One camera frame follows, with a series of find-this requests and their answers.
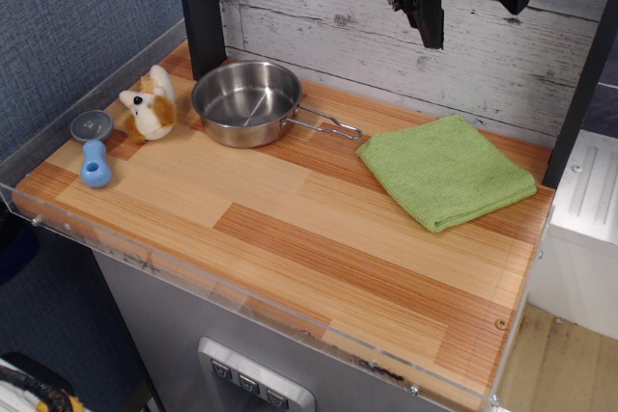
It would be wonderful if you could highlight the green cloth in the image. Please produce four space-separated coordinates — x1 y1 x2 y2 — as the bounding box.
357 115 537 233

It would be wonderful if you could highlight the grey cabinet with dispenser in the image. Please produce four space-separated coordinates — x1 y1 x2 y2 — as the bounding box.
96 253 488 411

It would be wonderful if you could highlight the dark vertical post right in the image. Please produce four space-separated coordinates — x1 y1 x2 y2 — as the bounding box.
542 0 617 189

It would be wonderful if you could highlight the clear acrylic table guard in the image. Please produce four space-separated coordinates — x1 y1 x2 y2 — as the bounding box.
4 175 552 411

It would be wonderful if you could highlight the plush corgi toy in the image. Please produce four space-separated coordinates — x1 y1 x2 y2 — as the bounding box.
119 65 177 145

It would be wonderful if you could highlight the yellow object bottom left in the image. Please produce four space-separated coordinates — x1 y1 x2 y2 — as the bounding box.
35 392 86 412

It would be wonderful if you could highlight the stainless steel pan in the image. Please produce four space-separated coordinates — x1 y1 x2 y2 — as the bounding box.
191 61 363 149

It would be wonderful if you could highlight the blue plastic toy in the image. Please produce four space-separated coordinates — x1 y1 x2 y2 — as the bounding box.
80 140 112 188

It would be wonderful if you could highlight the white ribbed metal box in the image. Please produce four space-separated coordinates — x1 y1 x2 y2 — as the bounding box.
528 130 617 339

